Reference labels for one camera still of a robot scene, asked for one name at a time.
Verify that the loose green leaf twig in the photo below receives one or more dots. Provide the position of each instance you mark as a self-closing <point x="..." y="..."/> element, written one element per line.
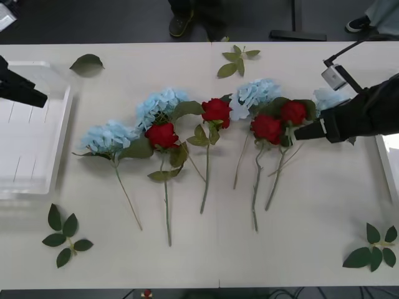
<point x="358" y="258"/>
<point x="229" y="69"/>
<point x="70" y="225"/>

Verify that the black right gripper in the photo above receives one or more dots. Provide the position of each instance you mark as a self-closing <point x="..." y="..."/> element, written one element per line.
<point x="339" y="124"/>

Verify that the shallow white box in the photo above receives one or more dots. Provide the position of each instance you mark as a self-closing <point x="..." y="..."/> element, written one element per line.
<point x="28" y="140"/>
<point x="388" y="162"/>

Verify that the red rose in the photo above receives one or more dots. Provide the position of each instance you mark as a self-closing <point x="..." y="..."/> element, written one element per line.
<point x="293" y="112"/>
<point x="216" y="110"/>
<point x="266" y="127"/>
<point x="160" y="135"/>

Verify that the black desk leg with foot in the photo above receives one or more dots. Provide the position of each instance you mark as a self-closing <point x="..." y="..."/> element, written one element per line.
<point x="296" y="35"/>

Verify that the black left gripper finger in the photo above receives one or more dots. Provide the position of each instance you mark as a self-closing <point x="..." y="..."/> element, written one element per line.
<point x="12" y="79"/>
<point x="28" y="96"/>

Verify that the single loose green leaf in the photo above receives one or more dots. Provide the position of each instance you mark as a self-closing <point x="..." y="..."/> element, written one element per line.
<point x="85" y="65"/>

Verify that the red rose, crooked stem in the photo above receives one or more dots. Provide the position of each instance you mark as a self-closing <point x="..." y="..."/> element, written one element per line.
<point x="266" y="127"/>

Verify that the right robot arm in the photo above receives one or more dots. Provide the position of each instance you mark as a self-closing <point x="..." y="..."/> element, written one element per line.
<point x="380" y="109"/>

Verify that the red round button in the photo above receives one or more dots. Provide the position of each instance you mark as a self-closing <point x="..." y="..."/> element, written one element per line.
<point x="146" y="293"/>

